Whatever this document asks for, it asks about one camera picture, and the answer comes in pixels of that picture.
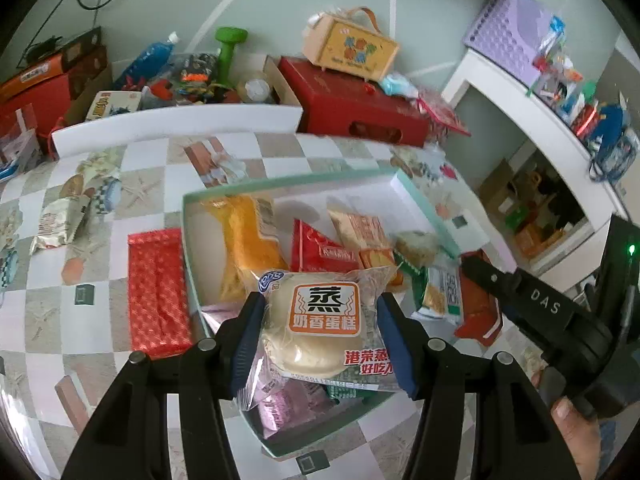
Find silver snack packet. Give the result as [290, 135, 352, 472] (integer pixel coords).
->
[29, 196, 92, 257]

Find colourful packets on shelf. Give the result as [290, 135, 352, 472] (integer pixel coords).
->
[529, 14, 602, 133]

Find red cardboard box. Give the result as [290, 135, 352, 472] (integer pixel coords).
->
[0, 42, 114, 158]

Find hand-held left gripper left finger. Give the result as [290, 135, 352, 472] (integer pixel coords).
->
[60, 291, 267, 480]

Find blue mesh bag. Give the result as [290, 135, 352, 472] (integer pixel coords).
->
[589, 101, 640, 182]

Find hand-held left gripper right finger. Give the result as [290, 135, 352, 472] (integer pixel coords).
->
[376, 291, 576, 480]

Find person's right hand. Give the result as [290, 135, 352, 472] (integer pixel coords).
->
[531, 364, 609, 480]

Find orange flat box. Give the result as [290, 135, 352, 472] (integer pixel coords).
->
[0, 26, 103, 103]

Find paper carry box with handle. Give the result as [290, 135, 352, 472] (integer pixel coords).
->
[301, 6, 402, 84]

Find blue bottle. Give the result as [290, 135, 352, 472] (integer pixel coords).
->
[111, 31, 182, 92]

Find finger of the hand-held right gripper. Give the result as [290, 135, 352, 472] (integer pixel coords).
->
[459, 252, 532, 322]

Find yellow printed card box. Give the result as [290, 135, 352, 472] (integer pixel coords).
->
[84, 90, 144, 123]

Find white foam board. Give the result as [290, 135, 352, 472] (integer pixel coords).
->
[51, 102, 305, 162]

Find purple perforated basket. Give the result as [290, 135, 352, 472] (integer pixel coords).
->
[461, 0, 562, 82]

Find clear plastic container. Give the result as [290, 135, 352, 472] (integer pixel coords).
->
[0, 104, 42, 172]

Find light blue face mask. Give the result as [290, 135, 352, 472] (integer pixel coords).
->
[379, 71, 419, 99]

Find pile of small toys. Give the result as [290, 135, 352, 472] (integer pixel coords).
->
[144, 51, 237, 107]

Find red patterned foil packet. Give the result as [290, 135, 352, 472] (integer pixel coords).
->
[126, 227, 194, 359]

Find green dumbbell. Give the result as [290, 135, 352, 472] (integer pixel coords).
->
[214, 26, 249, 87]

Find white box with teal rim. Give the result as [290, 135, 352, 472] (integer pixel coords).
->
[180, 166, 517, 461]

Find yellow snack packet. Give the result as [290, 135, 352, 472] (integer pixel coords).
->
[199, 194, 292, 302]

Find clear steamed cake packet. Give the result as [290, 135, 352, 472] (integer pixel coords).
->
[235, 265, 417, 407]

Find white shelf unit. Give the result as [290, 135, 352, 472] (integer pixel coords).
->
[441, 49, 640, 292]

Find red triangular snack packet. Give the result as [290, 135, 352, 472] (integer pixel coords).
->
[291, 218, 362, 274]

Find red printed pouch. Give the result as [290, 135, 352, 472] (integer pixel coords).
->
[416, 96, 472, 139]

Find green and white snack packet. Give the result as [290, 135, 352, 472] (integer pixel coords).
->
[411, 262, 464, 322]

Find cardboard boxes under shelf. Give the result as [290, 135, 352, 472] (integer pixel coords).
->
[479, 159, 597, 263]

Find large red gift box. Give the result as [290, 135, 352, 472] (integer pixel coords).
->
[276, 56, 432, 149]

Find pink snack packet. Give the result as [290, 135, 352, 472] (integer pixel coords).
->
[204, 304, 334, 442]

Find orange printed snack packet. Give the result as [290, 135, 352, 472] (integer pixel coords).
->
[326, 209, 402, 286]

